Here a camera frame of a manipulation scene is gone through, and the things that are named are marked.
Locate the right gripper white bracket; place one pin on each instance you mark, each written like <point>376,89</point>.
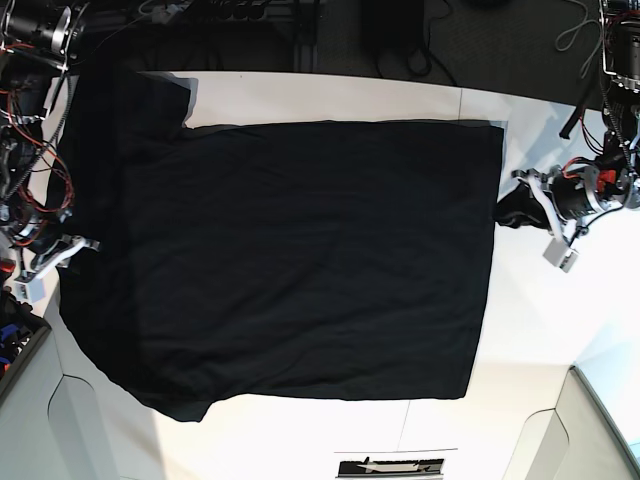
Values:
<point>62,250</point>

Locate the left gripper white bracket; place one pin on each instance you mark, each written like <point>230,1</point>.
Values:
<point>561,199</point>

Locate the black graphic t-shirt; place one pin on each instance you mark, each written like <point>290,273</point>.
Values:
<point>321,260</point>

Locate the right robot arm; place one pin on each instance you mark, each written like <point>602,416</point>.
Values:
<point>39,42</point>

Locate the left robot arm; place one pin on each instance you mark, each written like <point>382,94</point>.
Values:
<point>607,114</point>

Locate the bin of colourful items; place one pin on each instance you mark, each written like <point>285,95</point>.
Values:
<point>22,334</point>

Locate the printed paper label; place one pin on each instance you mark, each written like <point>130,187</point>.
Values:
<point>420,464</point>

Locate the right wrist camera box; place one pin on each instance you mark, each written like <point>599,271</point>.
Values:
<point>29,291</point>

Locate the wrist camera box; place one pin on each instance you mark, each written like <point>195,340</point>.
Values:
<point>560,255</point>
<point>29,291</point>

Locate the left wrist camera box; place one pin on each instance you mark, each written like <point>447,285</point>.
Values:
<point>560,255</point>

